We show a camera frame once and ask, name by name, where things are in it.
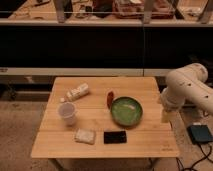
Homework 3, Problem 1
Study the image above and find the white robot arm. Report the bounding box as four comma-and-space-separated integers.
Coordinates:
159, 63, 213, 123

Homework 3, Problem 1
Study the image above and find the white plastic bottle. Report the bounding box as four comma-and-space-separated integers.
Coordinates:
60, 83, 89, 103

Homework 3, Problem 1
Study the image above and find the green round plate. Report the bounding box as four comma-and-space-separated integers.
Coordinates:
110, 97, 143, 127

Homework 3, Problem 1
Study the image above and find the black rectangular pad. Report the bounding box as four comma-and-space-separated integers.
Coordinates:
104, 131, 127, 144

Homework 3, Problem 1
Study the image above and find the white wrapped sponge packet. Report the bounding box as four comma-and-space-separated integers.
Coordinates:
75, 129, 96, 144

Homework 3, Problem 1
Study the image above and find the wooden table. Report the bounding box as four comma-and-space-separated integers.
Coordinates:
31, 77, 179, 160

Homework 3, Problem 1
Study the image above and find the black power box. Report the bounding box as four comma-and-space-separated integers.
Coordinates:
187, 125, 213, 144

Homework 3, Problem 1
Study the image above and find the cluttered background shelf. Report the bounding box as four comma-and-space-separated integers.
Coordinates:
0, 0, 213, 27

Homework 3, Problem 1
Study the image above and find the black cable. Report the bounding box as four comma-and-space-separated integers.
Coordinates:
175, 143, 213, 171

